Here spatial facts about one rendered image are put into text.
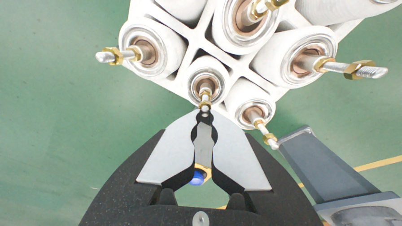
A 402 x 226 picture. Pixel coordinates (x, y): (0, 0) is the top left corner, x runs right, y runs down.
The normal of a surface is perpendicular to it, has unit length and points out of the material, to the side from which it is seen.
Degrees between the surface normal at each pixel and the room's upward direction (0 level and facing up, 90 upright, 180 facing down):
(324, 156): 90
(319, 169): 90
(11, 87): 0
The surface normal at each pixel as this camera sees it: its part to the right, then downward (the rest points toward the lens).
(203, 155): 0.49, -0.73
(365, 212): -0.56, -0.72
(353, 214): -0.82, -0.51
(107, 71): -0.05, 0.52
